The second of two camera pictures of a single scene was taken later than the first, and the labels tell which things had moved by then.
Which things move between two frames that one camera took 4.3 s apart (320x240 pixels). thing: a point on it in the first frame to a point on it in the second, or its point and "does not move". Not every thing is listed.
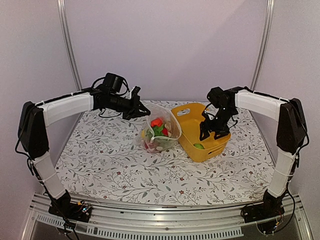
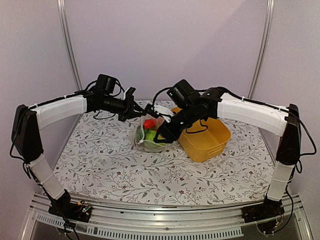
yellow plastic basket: x=189 y=116 does not move
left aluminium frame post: x=68 y=41 does not move
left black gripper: x=134 y=112 does not move
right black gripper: x=225 y=131 to x=167 y=130
